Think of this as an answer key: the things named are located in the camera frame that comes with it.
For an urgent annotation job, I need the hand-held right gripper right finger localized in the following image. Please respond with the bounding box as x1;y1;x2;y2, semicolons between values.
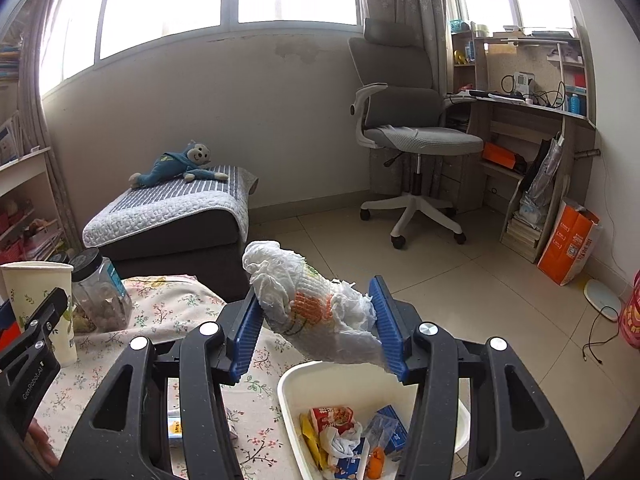
369;275;586;480

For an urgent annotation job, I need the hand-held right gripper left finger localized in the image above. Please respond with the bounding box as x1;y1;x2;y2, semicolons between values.
55;292;263;480

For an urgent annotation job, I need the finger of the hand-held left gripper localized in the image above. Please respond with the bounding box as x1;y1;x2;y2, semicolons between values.
0;287;69;440

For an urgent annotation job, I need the paper cup green print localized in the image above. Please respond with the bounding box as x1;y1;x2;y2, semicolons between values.
0;261;78;368

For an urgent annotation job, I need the white tissue orange print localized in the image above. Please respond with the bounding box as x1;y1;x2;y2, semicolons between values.
242;240;393;373

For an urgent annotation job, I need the white plastic bin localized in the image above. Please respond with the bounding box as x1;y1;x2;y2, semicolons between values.
276;360;471;480

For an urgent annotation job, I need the yellow wrapper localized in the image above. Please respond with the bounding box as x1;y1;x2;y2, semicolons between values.
299;412;326;468

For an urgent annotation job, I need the blue white wrapper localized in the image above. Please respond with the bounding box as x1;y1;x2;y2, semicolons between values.
332;452;368;480

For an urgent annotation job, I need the person's left hand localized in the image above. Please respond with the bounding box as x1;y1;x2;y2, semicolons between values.
26;419;61;468

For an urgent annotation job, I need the clear jar of cashews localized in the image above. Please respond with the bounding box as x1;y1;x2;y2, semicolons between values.
47;252;98;335

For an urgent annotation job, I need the clear jar of brown nuts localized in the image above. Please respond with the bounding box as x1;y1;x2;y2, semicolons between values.
69;248;133;333

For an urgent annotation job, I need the blue small box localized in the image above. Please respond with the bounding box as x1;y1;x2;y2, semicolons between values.
375;405;408;453

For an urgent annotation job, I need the floral tablecloth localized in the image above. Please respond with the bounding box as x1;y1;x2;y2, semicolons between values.
30;274;311;480

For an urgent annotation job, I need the red white snack packet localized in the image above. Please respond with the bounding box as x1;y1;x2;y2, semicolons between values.
310;406;355;436

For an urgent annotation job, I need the dark ottoman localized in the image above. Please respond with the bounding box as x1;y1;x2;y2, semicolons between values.
82;165;258;303

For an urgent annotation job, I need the white crumpled plastic bag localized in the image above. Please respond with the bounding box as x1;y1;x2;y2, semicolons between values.
320;422;363;456

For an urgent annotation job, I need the white packet yellow label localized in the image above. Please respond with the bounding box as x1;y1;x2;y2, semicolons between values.
167;407;242;448

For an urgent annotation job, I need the white bookshelf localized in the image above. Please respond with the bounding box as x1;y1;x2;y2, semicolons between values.
0;45;66;266

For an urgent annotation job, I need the grey white quilted cover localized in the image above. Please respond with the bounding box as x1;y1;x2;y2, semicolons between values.
82;164;259;248

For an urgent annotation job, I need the stack of books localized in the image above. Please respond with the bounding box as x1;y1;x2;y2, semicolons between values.
500;210;543;263

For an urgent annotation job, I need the blue monkey plush toy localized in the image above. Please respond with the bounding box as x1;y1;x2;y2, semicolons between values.
129;141;230;190

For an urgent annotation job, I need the orange paper bag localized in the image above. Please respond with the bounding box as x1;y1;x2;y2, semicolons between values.
537;199;602;287

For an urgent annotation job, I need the grey white office chair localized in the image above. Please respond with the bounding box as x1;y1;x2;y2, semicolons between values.
347;17;485;251

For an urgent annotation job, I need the orange box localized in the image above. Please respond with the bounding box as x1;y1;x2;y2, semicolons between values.
482;141;522;170

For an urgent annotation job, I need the white bathroom scale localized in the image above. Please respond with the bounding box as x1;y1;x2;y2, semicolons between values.
584;279;623;322

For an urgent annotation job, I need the grey plastic bag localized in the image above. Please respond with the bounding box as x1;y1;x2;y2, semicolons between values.
520;135;566;211

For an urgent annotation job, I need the red printed bag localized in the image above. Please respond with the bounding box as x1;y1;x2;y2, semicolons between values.
619;270;640;351

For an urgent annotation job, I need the wooden desk with shelves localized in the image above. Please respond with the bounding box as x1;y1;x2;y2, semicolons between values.
450;17;598;263

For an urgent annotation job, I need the window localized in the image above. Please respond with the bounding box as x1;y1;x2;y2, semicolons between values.
40;0;576;96

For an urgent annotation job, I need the black floor cable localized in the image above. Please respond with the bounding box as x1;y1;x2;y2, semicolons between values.
582;305;623;363

